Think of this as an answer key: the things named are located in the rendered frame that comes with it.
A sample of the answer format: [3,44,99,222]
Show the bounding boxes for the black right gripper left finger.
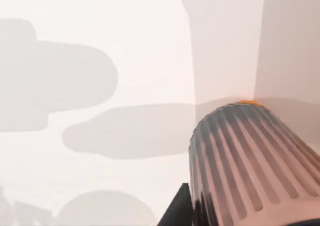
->
[156,182,195,226]

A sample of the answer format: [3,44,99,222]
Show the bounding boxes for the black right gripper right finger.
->
[291,218,320,226]

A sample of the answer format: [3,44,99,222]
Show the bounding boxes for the ribbed pink and grey cup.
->
[188,100,320,226]

